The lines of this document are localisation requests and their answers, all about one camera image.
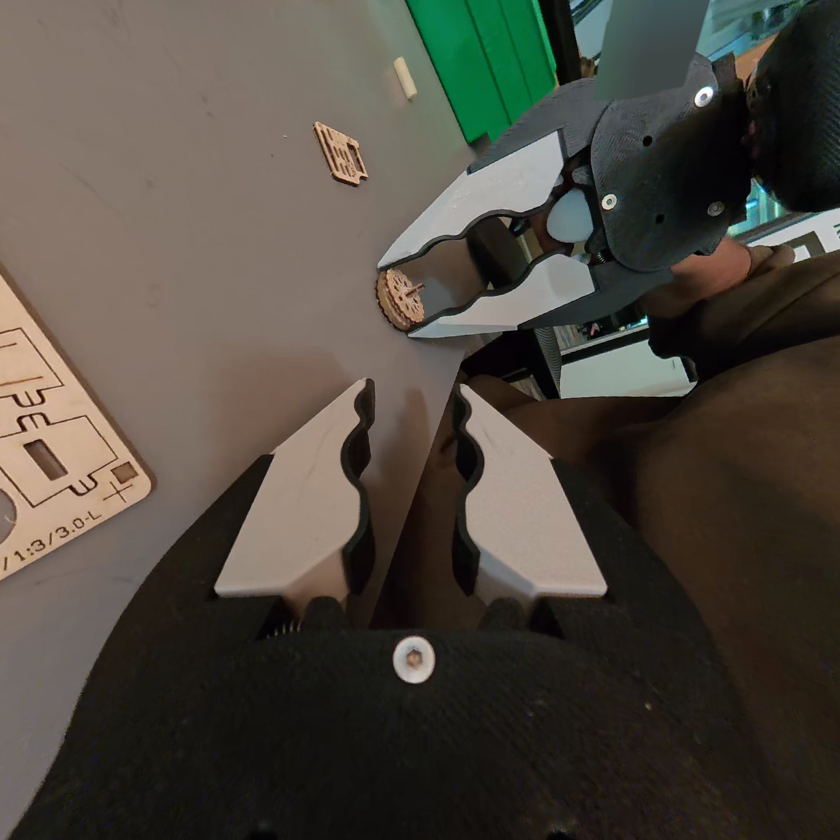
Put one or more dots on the person's right forearm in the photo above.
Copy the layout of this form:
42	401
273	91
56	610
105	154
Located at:
754	308

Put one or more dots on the green panel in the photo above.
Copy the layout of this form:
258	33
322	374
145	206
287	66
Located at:
472	59

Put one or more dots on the wooden gear wheel with axle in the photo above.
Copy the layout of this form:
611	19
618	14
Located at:
397	302

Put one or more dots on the small white plastic piece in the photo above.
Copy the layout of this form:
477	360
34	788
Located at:
405	77

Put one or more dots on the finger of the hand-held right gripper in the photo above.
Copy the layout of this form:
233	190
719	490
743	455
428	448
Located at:
538	295
499	180

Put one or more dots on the black framed white sign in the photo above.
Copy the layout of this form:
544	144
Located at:
808	243

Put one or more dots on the wooden sheet with round holes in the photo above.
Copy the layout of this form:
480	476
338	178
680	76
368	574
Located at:
85	426

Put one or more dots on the person's brown shirt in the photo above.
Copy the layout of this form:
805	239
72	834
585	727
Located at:
722	525

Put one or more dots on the small wooden cutout sheet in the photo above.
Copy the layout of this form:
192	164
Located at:
334	154

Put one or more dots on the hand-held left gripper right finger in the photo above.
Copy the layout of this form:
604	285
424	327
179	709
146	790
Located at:
531	525

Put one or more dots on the grey desk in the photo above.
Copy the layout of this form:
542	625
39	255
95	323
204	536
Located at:
197	262

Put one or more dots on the white cabinet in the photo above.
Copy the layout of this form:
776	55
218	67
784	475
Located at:
617	374

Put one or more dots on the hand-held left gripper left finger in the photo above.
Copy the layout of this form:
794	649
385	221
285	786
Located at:
295	518

